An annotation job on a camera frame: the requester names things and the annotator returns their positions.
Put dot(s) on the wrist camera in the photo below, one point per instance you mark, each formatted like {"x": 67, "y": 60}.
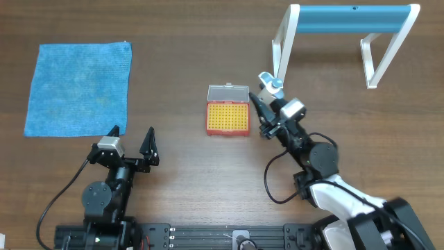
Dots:
{"x": 293, "y": 109}
{"x": 111, "y": 145}

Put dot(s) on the mounting rail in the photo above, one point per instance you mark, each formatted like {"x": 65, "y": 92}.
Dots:
{"x": 208, "y": 237}

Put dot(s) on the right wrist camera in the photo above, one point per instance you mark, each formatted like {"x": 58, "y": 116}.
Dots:
{"x": 293, "y": 109}

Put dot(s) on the blue cloth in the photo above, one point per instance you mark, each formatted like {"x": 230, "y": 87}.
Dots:
{"x": 76, "y": 90}

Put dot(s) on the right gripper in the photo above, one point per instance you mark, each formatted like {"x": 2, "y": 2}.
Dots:
{"x": 274, "y": 126}

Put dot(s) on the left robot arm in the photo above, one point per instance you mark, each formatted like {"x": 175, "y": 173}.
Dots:
{"x": 104, "y": 198}

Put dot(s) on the red and yellow tip box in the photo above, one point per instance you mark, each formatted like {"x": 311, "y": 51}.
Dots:
{"x": 228, "y": 116}

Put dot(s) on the white pipette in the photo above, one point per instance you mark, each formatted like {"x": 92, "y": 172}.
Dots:
{"x": 271, "y": 87}

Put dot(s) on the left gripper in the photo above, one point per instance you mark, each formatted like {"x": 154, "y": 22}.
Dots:
{"x": 133, "y": 165}

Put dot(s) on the white and blue stand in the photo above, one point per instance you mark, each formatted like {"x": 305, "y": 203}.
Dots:
{"x": 347, "y": 20}

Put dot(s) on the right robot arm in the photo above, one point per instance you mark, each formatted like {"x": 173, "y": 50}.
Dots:
{"x": 333, "y": 194}

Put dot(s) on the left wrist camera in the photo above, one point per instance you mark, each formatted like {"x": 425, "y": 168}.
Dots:
{"x": 111, "y": 145}

